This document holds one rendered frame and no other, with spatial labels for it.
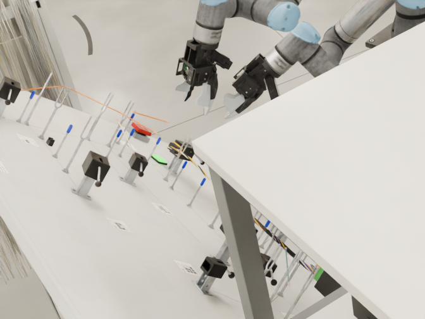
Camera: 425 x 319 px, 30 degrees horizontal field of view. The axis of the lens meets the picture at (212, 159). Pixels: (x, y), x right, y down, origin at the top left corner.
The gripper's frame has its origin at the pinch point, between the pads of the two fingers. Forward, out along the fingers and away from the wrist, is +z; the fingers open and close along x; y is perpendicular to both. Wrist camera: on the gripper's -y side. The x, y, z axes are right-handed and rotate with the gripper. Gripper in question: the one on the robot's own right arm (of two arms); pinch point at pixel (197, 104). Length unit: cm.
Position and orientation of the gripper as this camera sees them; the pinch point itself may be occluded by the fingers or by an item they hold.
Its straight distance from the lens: 220.6
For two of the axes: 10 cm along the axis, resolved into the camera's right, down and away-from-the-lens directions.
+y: -7.2, 2.2, -6.5
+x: 6.6, 5.0, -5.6
